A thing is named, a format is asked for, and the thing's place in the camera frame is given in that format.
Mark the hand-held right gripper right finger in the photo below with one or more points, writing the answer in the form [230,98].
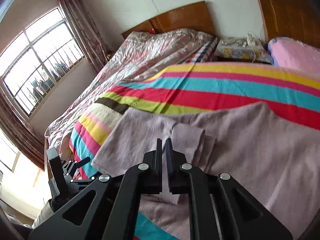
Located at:
[170,165]

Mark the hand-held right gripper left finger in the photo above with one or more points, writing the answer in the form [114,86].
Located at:
[152,177]

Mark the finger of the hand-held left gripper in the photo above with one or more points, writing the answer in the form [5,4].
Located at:
[80,163]

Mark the lilac pants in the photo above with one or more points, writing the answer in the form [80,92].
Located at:
[250,155]

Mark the person's cream clothing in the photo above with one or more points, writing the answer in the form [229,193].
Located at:
[42,215]

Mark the reddish floral curtain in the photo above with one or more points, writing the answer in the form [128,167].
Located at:
[20,135]
[82,25]

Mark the striped blanket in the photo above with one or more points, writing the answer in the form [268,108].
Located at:
[200,92]

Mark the pink patterned quilt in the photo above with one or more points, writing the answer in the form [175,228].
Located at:
[137,62]

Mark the barred window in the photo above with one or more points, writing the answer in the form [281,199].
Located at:
[42,60]

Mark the nightstand with floral cloth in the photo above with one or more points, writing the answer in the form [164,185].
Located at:
[240,52]

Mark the low wooden headboard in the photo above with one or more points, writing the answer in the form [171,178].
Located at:
[182,17]

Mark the white power strip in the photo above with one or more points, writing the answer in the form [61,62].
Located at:
[250,40]

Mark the tall wooden headboard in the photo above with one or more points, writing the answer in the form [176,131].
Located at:
[287,10]

